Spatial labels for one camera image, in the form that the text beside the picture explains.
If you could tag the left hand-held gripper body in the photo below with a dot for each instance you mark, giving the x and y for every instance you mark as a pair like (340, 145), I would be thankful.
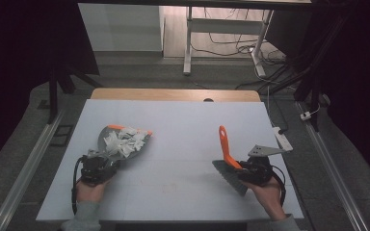
(93, 170)

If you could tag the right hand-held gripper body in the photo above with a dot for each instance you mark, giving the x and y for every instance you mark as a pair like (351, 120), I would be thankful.
(260, 170)

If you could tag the grey dustpan with orange edge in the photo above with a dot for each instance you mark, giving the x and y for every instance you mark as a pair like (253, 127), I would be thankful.
(104, 144)

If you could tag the pile of white paper scraps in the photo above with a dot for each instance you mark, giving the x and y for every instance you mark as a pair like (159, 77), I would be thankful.
(123, 141)

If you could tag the person's left hand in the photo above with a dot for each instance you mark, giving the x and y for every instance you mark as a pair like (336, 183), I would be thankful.
(90, 192)

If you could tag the person's right hand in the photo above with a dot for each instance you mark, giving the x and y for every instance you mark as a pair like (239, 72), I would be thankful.
(268, 199)

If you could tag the white power strip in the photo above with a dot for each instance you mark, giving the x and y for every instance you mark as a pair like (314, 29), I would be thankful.
(282, 139)

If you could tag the small white adapter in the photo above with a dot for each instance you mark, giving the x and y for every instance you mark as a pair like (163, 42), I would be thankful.
(305, 115)

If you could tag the light blue table mat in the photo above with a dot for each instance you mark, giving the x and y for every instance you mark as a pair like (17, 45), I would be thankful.
(186, 122)

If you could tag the wooden table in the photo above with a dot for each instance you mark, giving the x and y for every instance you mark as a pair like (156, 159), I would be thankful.
(160, 94)

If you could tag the black tripod stand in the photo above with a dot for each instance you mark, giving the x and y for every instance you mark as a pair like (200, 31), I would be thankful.
(53, 96)

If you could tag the black metal stand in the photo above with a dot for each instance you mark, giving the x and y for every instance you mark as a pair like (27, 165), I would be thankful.
(314, 93)

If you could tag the black rectangular floor frame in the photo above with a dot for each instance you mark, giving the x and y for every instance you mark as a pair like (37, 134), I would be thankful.
(54, 141)

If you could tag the aluminium rail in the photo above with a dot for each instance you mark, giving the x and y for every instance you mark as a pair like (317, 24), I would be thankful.
(29, 166)
(330, 166)

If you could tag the white metal desk frame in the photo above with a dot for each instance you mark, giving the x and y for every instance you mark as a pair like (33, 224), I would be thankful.
(224, 26)

